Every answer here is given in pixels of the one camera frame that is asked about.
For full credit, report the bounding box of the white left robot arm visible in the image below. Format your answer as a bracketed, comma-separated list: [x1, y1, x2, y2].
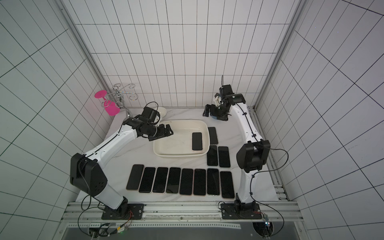
[70, 106, 174, 210]

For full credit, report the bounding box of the white ceramic bowl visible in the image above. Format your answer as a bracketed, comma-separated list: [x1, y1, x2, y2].
[157, 107, 168, 118]

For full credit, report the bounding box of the pink plastic wine glass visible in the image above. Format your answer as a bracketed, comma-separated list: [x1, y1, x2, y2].
[94, 90, 120, 117]

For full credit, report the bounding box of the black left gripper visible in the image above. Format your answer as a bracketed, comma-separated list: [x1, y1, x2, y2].
[142, 122, 173, 142]

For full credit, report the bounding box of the white plastic storage box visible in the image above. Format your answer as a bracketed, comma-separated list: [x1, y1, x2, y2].
[153, 120, 210, 158]

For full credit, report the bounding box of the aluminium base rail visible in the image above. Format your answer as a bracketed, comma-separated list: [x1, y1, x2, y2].
[61, 202, 304, 231]

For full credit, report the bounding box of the phone with pink case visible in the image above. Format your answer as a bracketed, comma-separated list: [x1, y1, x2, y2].
[180, 169, 194, 196]

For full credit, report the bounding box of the chrome wine glass rack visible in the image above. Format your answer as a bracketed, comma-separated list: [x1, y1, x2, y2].
[107, 83, 138, 118]

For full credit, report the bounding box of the black phone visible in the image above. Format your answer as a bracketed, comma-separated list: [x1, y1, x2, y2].
[220, 171, 235, 199]
[152, 167, 169, 193]
[166, 167, 181, 194]
[194, 169, 207, 196]
[139, 167, 156, 193]
[207, 169, 220, 196]

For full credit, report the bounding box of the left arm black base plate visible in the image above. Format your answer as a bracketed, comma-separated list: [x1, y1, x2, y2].
[101, 204, 145, 221]

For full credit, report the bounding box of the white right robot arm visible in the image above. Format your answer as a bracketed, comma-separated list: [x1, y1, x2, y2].
[203, 85, 271, 204]

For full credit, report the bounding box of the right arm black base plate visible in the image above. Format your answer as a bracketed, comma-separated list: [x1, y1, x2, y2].
[219, 201, 263, 220]

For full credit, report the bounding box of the eleventh phone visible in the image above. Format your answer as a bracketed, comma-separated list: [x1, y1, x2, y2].
[208, 127, 219, 145]

